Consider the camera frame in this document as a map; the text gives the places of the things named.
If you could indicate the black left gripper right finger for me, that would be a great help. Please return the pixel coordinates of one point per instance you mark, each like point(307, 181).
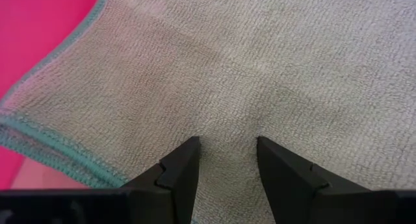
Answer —
point(292, 185)

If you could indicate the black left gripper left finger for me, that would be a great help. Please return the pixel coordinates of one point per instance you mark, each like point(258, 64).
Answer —
point(175, 185)

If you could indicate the pale green microfiber towel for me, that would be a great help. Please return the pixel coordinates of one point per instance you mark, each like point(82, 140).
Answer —
point(243, 71)

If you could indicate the pink plastic bin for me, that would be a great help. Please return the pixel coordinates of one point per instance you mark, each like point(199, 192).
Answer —
point(32, 29)

